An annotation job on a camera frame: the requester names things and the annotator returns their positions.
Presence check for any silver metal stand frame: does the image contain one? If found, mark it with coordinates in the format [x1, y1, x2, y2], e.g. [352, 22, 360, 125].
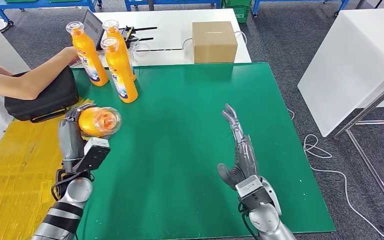
[332, 53, 384, 232]

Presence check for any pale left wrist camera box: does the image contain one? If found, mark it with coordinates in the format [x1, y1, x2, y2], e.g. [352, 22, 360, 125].
[75, 137, 112, 174]

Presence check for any white cable by box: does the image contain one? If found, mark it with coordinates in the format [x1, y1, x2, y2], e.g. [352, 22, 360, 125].
[181, 30, 248, 61]

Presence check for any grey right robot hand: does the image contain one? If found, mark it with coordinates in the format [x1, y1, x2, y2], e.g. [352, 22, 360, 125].
[216, 103, 261, 191]

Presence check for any green table mat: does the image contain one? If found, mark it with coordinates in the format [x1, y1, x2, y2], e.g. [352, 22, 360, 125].
[76, 62, 336, 240]

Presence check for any black remote with antennas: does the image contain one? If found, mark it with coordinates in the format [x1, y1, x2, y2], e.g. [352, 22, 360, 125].
[119, 26, 158, 47]

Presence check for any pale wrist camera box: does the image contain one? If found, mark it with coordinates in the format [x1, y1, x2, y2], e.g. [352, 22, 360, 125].
[75, 137, 112, 174]
[235, 175, 275, 208]

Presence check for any green plastic crate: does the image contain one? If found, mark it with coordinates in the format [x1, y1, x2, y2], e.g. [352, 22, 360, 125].
[221, 0, 252, 24]

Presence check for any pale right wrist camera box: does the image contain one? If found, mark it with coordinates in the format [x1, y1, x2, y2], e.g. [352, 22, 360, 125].
[235, 175, 275, 208]

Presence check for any white table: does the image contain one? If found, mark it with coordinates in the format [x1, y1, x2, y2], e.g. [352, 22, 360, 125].
[0, 22, 31, 75]
[71, 8, 253, 69]
[296, 8, 384, 138]

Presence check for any looped white cable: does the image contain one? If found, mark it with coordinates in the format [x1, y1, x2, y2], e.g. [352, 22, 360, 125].
[130, 34, 152, 64]

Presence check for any black zip case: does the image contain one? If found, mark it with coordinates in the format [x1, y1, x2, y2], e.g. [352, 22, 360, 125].
[4, 65, 80, 124]

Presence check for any orange detergent bottle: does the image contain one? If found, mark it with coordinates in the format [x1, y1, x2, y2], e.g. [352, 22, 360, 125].
[77, 106, 123, 138]
[65, 21, 110, 88]
[100, 36, 139, 105]
[102, 19, 137, 82]

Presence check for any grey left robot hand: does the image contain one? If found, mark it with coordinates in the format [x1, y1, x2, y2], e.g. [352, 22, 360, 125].
[58, 103, 97, 164]

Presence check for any yellow taped sheet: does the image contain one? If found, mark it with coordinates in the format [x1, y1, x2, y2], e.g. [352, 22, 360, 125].
[0, 98, 95, 240]

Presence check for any blue metal shelf frame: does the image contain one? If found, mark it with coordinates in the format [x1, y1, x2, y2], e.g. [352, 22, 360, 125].
[251, 0, 350, 18]
[124, 0, 222, 12]
[0, 0, 103, 28]

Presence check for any brown cardboard box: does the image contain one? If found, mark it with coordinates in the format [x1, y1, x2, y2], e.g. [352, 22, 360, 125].
[191, 21, 239, 64]

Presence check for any thin black cable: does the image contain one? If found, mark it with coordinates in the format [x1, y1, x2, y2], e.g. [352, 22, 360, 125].
[135, 48, 184, 53]

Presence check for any person's right hand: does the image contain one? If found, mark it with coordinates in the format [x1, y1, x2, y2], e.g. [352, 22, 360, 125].
[57, 46, 80, 66]

